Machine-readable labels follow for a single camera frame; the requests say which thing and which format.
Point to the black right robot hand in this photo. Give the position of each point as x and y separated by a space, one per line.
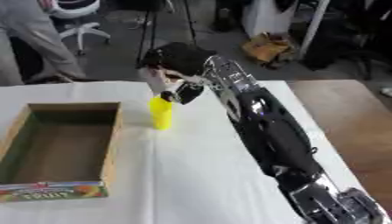
178 58

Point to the white board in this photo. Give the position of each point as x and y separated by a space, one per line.
265 17

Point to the tan bag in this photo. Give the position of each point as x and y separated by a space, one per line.
268 49

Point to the yellow plastic bottle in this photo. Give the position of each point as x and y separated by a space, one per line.
161 112

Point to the black tripod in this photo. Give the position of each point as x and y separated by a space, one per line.
153 29

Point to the white office chair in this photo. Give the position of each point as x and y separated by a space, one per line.
76 17

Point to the person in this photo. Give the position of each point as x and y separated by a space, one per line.
30 43

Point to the tan cardboard box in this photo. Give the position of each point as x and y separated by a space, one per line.
58 151

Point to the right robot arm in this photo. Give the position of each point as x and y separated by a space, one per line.
270 128

